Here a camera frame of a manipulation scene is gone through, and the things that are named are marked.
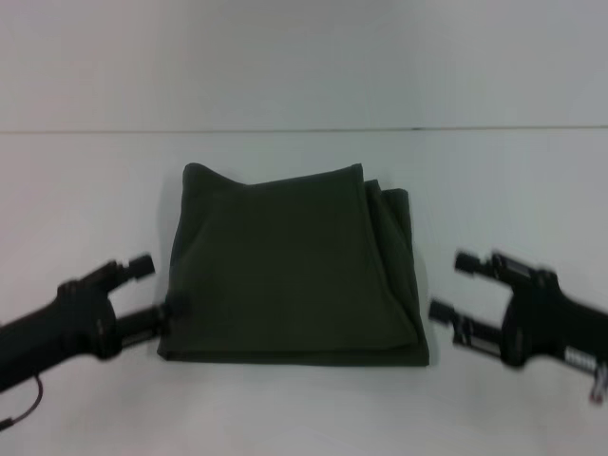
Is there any right gripper cable silver plug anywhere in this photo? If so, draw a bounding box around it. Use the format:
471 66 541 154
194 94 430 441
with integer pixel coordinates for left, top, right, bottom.
587 363 608 406

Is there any dark green shirt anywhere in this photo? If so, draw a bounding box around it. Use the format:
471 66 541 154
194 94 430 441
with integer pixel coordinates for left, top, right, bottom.
156 161 431 369

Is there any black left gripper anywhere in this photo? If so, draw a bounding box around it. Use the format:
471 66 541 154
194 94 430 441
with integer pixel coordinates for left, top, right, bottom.
0 254 192 394

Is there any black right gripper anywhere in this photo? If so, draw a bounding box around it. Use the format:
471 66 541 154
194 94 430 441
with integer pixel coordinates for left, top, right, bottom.
428 250 608 376

